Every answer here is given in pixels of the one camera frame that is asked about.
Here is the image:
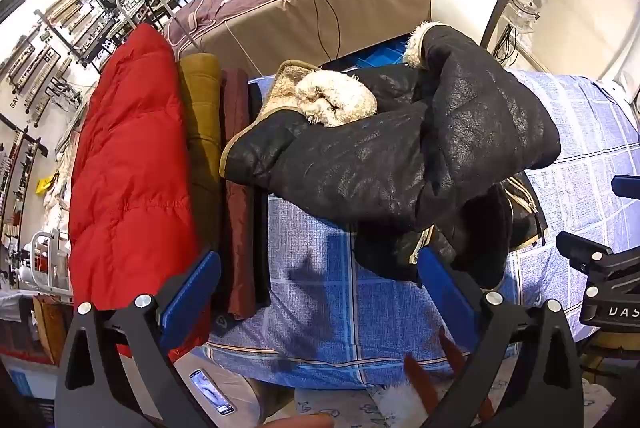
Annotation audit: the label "red down jacket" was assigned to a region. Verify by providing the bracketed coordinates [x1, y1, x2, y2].
[67, 22, 213, 364]

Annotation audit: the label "blue plaid bed sheet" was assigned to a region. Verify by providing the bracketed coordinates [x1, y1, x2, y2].
[202, 68, 640, 391]

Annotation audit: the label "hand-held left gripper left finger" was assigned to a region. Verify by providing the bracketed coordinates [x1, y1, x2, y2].
[54, 249, 223, 428]

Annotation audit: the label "smartphone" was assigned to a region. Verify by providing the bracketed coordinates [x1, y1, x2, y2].
[189, 368, 236, 416]

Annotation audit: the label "black fleece-lined leather jacket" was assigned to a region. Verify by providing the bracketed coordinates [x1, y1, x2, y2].
[219, 22, 562, 289]

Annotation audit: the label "black folded garment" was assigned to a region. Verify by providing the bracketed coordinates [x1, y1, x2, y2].
[247, 81, 273, 309]

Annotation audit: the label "white cable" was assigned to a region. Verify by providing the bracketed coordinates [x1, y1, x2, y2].
[165, 0, 261, 74]

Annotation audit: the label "blue plastic crate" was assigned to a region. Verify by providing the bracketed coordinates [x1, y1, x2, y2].
[345, 39, 411, 70]

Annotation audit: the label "maroon folded garment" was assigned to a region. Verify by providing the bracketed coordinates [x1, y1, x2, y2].
[217, 68, 261, 321]

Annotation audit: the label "mustard folded garment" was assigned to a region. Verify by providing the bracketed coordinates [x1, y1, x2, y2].
[177, 53, 226, 254]

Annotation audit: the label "white metal frame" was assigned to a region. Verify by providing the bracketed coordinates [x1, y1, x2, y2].
[27, 231, 73, 299]

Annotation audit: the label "black cable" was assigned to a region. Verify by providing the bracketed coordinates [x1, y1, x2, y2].
[277, 0, 343, 59]

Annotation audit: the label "brown and mauve massage bed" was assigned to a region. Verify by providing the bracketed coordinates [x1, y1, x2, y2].
[165, 0, 436, 76]

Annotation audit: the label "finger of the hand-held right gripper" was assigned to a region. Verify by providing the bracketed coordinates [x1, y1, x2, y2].
[555, 231, 615, 270]
[611, 175, 640, 200]

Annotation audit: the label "black machine cables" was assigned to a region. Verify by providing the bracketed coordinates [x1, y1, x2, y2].
[492, 23, 522, 65]

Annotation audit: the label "black wall display rack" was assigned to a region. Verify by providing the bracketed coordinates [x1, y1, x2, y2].
[35, 0, 132, 74]
[0, 28, 86, 124]
[0, 115, 43, 229]

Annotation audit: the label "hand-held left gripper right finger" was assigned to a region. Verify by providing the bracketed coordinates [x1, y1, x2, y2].
[417, 247, 586, 428]

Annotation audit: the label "clear jar on machine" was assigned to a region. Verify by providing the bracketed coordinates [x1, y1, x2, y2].
[504, 0, 539, 32]

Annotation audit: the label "black wall shelf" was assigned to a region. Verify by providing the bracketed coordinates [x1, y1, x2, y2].
[0, 0, 33, 25]

